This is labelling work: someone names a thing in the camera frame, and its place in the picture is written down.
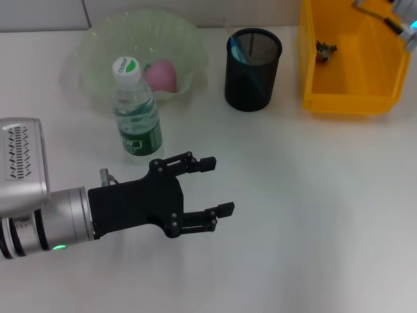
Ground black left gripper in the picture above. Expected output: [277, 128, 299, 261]
[87, 151, 235, 241]

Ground clear green-label water bottle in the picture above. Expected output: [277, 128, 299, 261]
[112, 57, 164, 166]

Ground pink peach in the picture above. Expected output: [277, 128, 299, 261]
[143, 58, 179, 94]

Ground light blue scissors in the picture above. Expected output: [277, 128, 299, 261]
[229, 35, 266, 97]

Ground green plastic wrapper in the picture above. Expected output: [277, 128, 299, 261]
[315, 39, 339, 65]

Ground black mesh pen holder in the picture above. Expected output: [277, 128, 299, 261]
[224, 28, 283, 112]

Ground translucent green fruit bowl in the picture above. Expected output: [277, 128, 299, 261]
[60, 9, 209, 113]

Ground yellow plastic bin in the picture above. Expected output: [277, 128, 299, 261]
[296, 0, 412, 115]

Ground left arm cable with plug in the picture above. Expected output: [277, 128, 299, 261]
[99, 168, 122, 187]

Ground silver vented wrist camera box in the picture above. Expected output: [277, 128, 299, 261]
[0, 117, 52, 218]

